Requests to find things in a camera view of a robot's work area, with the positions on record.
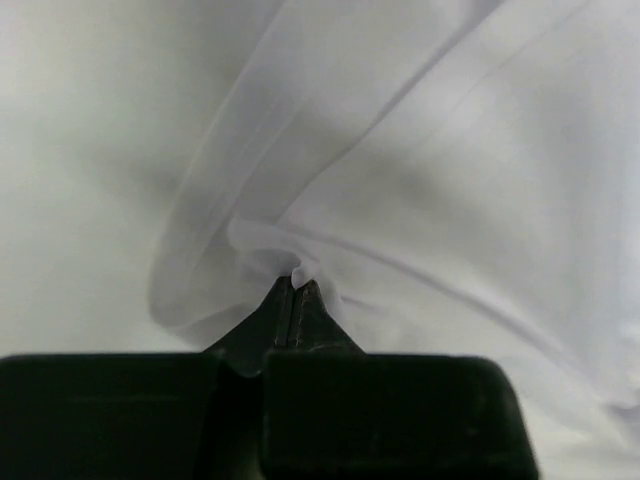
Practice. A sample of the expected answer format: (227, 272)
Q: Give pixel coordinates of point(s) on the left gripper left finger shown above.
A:
(135, 415)

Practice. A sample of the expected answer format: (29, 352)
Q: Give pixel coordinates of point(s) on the white t shirt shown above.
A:
(459, 177)

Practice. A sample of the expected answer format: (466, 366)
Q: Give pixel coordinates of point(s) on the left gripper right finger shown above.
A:
(331, 411)

